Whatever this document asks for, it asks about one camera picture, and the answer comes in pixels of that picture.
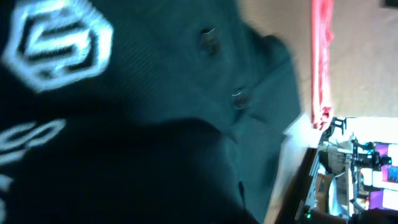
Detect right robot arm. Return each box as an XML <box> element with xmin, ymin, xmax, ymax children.
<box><xmin>300</xmin><ymin>208</ymin><xmax>397</xmax><ymax>224</ymax></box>

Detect red shirt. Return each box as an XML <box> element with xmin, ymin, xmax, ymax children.
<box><xmin>311</xmin><ymin>0</ymin><xmax>334</xmax><ymax>131</ymax></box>

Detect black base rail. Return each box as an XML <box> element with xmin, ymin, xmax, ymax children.
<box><xmin>275</xmin><ymin>148</ymin><xmax>320</xmax><ymax>224</ymax></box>

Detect black polo shirt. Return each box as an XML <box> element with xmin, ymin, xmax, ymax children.
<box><xmin>1</xmin><ymin>0</ymin><xmax>301</xmax><ymax>223</ymax></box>

